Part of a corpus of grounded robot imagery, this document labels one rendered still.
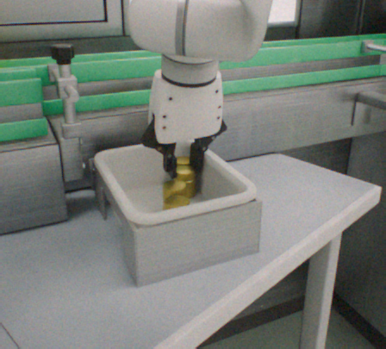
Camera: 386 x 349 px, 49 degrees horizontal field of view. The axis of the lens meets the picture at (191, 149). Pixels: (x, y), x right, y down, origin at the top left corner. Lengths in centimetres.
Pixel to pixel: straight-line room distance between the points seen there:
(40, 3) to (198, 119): 41
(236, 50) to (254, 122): 42
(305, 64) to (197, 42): 50
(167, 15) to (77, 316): 33
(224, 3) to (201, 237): 27
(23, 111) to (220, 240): 31
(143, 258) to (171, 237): 4
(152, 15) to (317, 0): 76
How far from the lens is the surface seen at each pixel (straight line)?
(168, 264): 53
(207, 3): 43
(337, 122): 98
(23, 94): 61
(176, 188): 60
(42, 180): 63
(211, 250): 55
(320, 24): 118
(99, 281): 55
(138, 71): 74
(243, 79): 83
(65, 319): 51
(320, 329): 95
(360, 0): 126
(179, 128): 59
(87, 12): 88
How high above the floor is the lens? 109
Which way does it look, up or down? 22 degrees down
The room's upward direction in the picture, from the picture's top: straight up
